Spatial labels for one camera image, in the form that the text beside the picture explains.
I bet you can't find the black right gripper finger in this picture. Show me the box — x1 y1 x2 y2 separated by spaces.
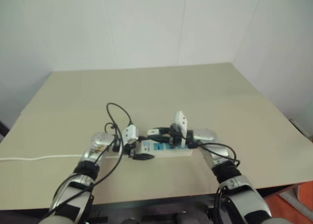
147 134 171 143
146 127 172 135

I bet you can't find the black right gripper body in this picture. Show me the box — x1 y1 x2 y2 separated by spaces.
168 127 188 149

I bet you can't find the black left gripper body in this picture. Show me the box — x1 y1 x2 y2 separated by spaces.
123 143 138 160

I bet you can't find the white and blue power strip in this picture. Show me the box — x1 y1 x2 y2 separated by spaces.
105 139 195 160

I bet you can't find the dark object at room edge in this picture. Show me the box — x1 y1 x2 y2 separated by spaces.
0 120 11 137

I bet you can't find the orange object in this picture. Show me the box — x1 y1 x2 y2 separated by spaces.
266 181 313 224

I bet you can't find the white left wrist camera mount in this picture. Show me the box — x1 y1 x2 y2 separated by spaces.
123 125 140 145

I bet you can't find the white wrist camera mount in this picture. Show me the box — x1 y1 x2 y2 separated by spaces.
170 111 189 136
123 125 140 145

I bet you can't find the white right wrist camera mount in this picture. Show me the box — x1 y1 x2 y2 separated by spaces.
170 111 189 136

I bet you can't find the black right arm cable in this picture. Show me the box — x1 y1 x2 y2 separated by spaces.
179 131 242 221

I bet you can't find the white power strip cord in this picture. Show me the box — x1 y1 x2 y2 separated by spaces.
0 154 83 162

